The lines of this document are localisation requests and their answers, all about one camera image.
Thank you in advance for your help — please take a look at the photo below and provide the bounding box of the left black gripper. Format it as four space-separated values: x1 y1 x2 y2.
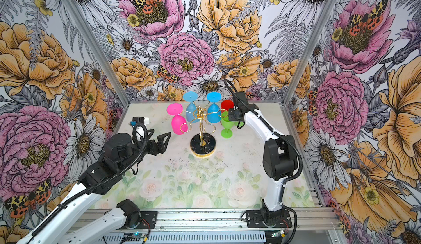
119 129 171 172

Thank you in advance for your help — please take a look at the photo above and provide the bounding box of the red wine glass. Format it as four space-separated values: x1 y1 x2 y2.
220 100 234 112

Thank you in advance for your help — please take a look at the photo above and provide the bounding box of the pink wine glass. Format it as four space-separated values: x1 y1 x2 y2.
167 103 189 135

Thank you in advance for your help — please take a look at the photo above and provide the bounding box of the green wine glass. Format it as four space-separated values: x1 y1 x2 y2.
220 111 235 139

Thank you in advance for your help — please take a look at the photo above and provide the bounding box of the blue wine glass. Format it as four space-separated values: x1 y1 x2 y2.
207 91 222 124
183 91 198 123

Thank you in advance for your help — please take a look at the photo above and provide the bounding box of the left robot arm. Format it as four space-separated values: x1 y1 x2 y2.
19 117 172 244

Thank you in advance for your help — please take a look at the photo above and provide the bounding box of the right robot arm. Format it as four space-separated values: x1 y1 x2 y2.
224 79 303 227

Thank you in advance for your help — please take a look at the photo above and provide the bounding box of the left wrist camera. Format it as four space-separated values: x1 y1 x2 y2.
129 116 150 127

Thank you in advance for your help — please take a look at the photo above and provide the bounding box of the gold wire glass rack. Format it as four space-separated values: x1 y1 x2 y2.
180 102 223 158

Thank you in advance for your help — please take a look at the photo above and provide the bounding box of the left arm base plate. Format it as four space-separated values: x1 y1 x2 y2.
125 211 158 230

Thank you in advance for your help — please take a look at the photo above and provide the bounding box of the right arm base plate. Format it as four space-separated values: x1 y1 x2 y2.
245 208 292 228

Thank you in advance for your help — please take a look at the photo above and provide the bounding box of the white perforated cable duct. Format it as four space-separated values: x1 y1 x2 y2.
65 231 267 244

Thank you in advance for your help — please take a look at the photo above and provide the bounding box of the aluminium front rail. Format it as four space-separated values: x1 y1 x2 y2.
59 207 339 233

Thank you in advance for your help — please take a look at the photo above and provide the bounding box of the left aluminium corner post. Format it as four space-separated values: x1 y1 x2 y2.
61 0 130 109

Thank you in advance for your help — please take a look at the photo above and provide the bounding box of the aluminium corner post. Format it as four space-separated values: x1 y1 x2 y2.
282 0 338 106
61 0 130 109

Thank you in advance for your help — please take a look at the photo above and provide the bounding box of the right aluminium corner post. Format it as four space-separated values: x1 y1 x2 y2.
282 0 338 106

